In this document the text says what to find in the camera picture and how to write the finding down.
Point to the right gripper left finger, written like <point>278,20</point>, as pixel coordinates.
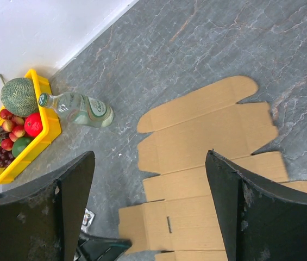
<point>42,219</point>

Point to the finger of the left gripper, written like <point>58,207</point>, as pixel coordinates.
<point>93,248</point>

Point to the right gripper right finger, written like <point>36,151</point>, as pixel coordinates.
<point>259,219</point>

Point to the small white packet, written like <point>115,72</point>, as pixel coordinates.
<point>88,218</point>

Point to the yellow plastic fruit bin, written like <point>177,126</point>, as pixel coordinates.
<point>30,147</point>

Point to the green avocado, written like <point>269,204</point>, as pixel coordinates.
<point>20,144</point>

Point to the red tomato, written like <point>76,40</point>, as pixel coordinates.
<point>33,125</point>

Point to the clear glass bottle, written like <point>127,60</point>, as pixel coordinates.
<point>79,109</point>

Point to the green netted melon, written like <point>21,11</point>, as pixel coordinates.
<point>18,97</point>

